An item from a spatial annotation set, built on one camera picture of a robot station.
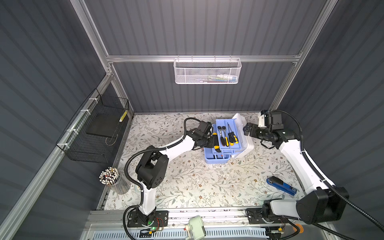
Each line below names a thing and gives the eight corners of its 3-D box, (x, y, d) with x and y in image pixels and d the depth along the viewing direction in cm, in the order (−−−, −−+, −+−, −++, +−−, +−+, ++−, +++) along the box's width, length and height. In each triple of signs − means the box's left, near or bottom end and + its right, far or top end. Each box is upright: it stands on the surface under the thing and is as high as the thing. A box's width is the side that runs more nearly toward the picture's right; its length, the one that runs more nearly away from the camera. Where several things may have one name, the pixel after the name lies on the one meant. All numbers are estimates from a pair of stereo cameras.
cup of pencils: (114, 194, 83) (96, 182, 68) (118, 181, 88) (103, 167, 73) (128, 194, 83) (113, 182, 68) (132, 181, 88) (119, 167, 73)
